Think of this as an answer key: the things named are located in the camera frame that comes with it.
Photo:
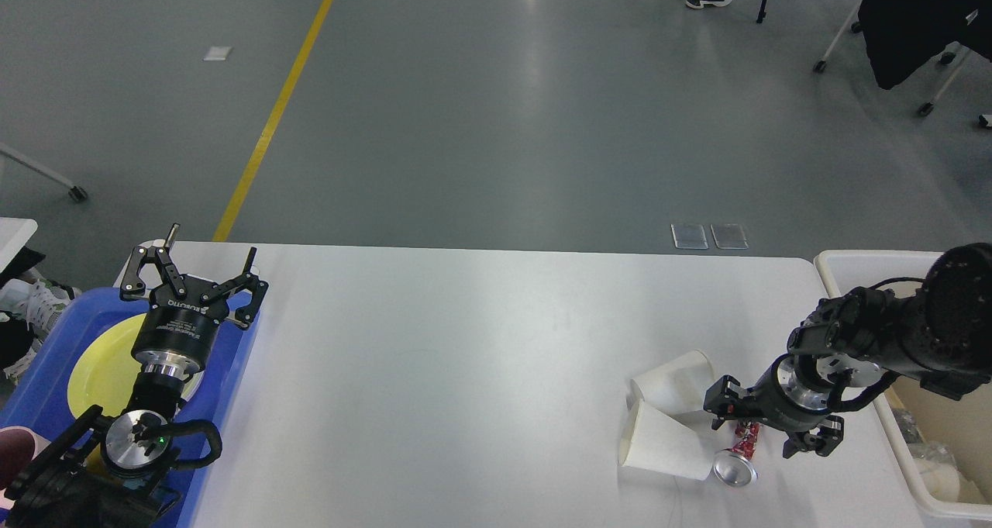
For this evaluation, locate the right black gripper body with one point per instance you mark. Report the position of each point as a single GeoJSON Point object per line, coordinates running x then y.
{"type": "Point", "coordinates": [790, 395]}

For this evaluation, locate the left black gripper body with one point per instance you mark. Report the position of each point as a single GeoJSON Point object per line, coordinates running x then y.
{"type": "Point", "coordinates": [179, 330]}

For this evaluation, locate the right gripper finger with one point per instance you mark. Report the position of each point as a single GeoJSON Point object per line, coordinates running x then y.
{"type": "Point", "coordinates": [726, 400]}
{"type": "Point", "coordinates": [822, 440]}

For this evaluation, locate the white paper cup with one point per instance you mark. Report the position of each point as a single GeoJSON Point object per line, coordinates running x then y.
{"type": "Point", "coordinates": [678, 386]}
{"type": "Point", "coordinates": [653, 441]}

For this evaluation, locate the crushed red soda can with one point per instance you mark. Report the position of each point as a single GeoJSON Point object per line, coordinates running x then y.
{"type": "Point", "coordinates": [734, 466]}

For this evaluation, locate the yellow plastic plate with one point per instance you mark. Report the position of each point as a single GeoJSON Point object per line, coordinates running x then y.
{"type": "Point", "coordinates": [106, 372]}

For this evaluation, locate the silver foil bag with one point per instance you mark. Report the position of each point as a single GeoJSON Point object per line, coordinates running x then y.
{"type": "Point", "coordinates": [921, 447]}

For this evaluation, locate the small white cup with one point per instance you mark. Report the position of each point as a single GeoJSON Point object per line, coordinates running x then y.
{"type": "Point", "coordinates": [945, 483]}

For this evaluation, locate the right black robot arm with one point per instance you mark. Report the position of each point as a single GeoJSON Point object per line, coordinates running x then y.
{"type": "Point", "coordinates": [852, 348]}

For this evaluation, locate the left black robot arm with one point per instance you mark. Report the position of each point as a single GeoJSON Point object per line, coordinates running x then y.
{"type": "Point", "coordinates": [138, 463]}

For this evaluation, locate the pale green plate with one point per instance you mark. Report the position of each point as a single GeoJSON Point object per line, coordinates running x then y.
{"type": "Point", "coordinates": [194, 357]}

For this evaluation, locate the beige plastic bin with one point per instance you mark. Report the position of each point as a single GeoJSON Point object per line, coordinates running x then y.
{"type": "Point", "coordinates": [963, 425]}

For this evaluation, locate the white side table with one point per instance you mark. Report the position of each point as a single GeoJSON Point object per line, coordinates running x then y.
{"type": "Point", "coordinates": [15, 232]}

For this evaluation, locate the right floor outlet plate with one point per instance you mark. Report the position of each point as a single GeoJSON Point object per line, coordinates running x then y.
{"type": "Point", "coordinates": [729, 236]}

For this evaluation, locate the floor outlet plate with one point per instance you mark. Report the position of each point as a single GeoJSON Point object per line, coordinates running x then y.
{"type": "Point", "coordinates": [689, 237]}
{"type": "Point", "coordinates": [729, 236]}

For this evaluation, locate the left floor outlet plate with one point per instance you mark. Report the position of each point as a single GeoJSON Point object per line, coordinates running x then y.
{"type": "Point", "coordinates": [689, 237]}

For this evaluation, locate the pink ribbed cup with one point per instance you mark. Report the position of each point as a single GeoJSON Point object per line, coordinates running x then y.
{"type": "Point", "coordinates": [19, 446]}

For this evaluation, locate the white rolling chair frame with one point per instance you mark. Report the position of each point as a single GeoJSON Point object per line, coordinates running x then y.
{"type": "Point", "coordinates": [949, 65]}

